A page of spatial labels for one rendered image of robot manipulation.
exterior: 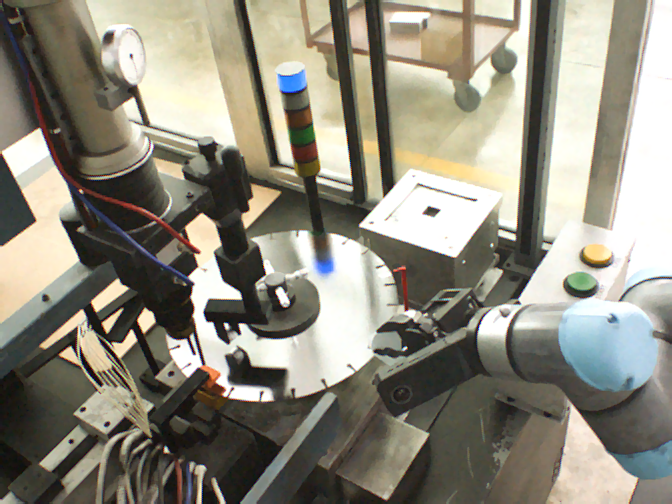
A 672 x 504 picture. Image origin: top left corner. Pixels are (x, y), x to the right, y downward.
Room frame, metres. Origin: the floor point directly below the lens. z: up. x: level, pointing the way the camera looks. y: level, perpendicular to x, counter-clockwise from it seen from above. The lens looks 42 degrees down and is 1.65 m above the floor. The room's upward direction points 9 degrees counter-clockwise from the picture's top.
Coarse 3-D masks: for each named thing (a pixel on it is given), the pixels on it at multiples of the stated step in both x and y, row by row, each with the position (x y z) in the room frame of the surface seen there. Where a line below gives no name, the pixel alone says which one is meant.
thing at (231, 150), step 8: (224, 152) 0.61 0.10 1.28; (232, 152) 0.61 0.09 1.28; (224, 160) 0.60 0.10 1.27; (232, 160) 0.60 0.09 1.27; (240, 160) 0.61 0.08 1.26; (224, 168) 0.61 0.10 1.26; (232, 168) 0.60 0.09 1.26; (240, 168) 0.61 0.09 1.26; (232, 176) 0.60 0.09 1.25; (240, 176) 0.61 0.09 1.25; (240, 184) 0.61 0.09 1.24; (240, 192) 0.61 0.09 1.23; (240, 200) 0.61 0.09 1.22; (240, 208) 0.61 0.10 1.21; (248, 208) 0.61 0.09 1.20
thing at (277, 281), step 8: (264, 264) 0.75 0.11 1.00; (272, 272) 0.72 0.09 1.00; (296, 272) 0.72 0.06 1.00; (304, 272) 0.72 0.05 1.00; (264, 280) 0.71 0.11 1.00; (272, 280) 0.71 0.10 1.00; (280, 280) 0.71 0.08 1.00; (288, 280) 0.71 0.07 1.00; (264, 288) 0.70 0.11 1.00; (272, 288) 0.70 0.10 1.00; (280, 288) 0.70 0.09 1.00; (272, 296) 0.70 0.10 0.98; (280, 296) 0.68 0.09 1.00; (288, 304) 0.67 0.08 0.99
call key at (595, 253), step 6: (588, 246) 0.78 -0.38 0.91; (594, 246) 0.78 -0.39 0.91; (600, 246) 0.77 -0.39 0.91; (606, 246) 0.77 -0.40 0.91; (588, 252) 0.77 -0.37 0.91; (594, 252) 0.76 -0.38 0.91; (600, 252) 0.76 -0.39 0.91; (606, 252) 0.76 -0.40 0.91; (588, 258) 0.75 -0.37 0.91; (594, 258) 0.75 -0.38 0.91; (600, 258) 0.75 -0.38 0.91; (606, 258) 0.75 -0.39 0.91
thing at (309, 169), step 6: (318, 156) 1.01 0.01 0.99; (294, 162) 1.00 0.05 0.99; (300, 162) 0.99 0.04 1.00; (306, 162) 0.99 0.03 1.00; (312, 162) 0.99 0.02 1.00; (318, 162) 1.00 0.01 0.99; (300, 168) 0.99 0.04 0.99; (306, 168) 0.99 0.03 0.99; (312, 168) 0.99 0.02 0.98; (318, 168) 1.00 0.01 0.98; (300, 174) 0.99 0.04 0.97; (306, 174) 0.99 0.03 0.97; (312, 174) 0.99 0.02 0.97
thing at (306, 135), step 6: (312, 126) 1.00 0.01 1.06; (288, 132) 1.00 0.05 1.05; (294, 132) 0.99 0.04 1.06; (300, 132) 0.99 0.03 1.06; (306, 132) 0.99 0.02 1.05; (312, 132) 1.00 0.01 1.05; (294, 138) 0.99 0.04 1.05; (300, 138) 0.99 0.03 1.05; (306, 138) 0.99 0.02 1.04; (312, 138) 1.00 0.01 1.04; (294, 144) 0.99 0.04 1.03; (300, 144) 0.99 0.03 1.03; (306, 144) 0.99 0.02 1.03
